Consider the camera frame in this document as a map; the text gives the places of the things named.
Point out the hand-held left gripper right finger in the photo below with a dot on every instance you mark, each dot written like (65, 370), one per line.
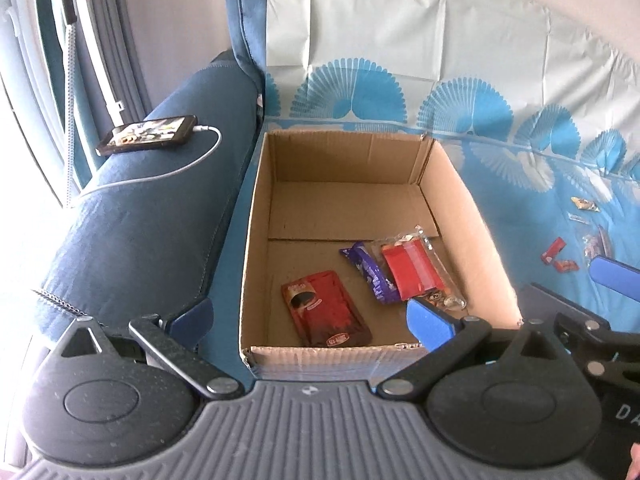
(430, 322)

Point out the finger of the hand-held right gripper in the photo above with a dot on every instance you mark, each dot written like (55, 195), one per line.
(615, 275)

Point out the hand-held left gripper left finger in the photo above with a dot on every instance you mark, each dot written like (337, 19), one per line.
(192, 315)

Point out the clear colourful snack packet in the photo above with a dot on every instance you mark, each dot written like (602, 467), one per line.
(594, 242)

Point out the red clear-wrapped snack pack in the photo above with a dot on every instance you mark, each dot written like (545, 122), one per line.
(412, 265)

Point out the purple chocolate bar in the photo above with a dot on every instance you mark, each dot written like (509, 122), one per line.
(372, 275)

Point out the yellow snack packet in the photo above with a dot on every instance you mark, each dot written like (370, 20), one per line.
(584, 203)

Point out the dark red cookie packet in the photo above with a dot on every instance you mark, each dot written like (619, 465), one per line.
(325, 310)

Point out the cardboard box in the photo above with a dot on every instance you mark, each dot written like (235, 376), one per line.
(325, 210)

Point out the person's right hand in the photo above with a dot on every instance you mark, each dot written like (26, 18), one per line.
(636, 460)

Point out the small red candy packet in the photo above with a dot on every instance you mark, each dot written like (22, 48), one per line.
(554, 250)
(566, 264)

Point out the blue fabric sofa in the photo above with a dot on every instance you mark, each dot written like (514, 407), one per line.
(150, 235)

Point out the black smartphone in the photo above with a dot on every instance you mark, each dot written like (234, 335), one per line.
(145, 135)

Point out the grey curtain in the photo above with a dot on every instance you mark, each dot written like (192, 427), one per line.
(130, 35)

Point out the blue white printed sheet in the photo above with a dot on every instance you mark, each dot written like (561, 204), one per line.
(400, 20)

